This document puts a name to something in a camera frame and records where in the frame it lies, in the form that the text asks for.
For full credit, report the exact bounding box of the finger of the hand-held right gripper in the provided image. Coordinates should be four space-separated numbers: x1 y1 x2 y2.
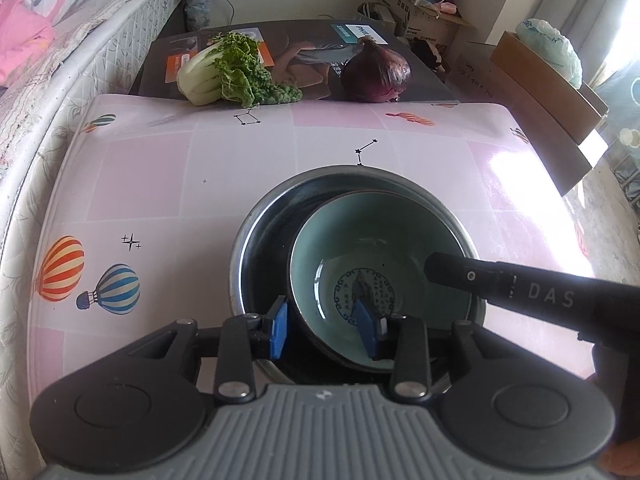
424 252 506 311

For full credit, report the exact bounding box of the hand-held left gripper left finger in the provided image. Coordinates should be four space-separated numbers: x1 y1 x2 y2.
127 296 290 406

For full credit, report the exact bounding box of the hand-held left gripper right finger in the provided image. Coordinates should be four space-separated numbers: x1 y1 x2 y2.
350 299 501 406

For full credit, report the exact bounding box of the green ceramic bowl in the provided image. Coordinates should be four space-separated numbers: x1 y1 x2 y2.
287 191 473 373

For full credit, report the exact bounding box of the wide steel bowl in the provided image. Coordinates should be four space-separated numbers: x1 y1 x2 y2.
229 165 487 396

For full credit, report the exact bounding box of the pink printed tablecloth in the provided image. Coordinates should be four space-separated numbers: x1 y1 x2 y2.
10 91 601 411

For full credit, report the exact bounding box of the brown cardboard tray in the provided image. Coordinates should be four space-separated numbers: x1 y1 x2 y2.
489 31 610 145

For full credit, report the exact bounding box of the blue printed hanging cloth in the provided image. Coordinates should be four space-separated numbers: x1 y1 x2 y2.
590 60 640 161

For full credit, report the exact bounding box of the red onion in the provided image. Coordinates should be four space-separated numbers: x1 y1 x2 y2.
341 36 413 103

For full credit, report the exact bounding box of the pale green plastic bag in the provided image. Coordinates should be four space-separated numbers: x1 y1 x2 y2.
516 18 583 90

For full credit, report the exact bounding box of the open cardboard box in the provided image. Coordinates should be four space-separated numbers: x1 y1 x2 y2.
357 0 476 46

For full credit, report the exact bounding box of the bok choy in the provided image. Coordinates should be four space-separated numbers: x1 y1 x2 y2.
177 31 303 108

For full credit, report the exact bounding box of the flat printed box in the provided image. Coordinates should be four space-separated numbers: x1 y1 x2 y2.
129 19 463 106

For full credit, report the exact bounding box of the white quilted mattress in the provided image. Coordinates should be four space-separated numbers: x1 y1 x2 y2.
0 0 181 461

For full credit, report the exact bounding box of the pink blanket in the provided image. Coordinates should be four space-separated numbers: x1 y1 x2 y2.
0 0 91 88

